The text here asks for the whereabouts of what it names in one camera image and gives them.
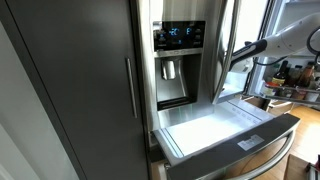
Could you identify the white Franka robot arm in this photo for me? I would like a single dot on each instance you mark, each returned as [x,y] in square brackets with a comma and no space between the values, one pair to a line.
[293,36]

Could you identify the stainless fridge door with dispenser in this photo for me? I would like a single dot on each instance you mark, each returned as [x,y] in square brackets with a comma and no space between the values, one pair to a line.
[206,10]

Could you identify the lit fridge interior cabinet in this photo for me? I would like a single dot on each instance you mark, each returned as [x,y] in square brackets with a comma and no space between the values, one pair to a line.
[246,23]

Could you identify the open white fridge door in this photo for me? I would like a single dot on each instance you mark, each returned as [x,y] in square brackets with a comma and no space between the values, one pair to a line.
[283,13]

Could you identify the water and ice dispenser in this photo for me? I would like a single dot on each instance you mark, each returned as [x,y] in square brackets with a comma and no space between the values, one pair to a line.
[173,76]

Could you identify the stainless freezer drawer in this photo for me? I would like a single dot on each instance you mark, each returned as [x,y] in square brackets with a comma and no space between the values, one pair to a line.
[200,133]

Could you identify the dark grey tall cabinet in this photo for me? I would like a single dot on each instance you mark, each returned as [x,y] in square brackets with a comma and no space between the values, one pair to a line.
[83,83]

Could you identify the white label sticker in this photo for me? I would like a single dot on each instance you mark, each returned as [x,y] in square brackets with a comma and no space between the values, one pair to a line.
[250,142]

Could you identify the small jar with red lid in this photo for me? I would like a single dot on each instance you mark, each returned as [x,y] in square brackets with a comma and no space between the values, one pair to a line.
[271,88]

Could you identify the dark sauce bottle black cap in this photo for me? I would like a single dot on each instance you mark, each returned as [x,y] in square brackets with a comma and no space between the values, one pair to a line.
[280,75]

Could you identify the clear door bin with bottles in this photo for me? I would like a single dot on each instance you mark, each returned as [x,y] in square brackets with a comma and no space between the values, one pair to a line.
[293,95]

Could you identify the brown bottle orange cap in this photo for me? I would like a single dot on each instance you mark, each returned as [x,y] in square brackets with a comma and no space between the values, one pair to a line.
[306,76]

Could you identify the white carton box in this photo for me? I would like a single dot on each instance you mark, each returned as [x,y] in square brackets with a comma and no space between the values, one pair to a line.
[312,96]

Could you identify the brown cardboard box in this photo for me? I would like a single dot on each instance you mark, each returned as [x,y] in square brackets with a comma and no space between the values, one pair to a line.
[295,168]

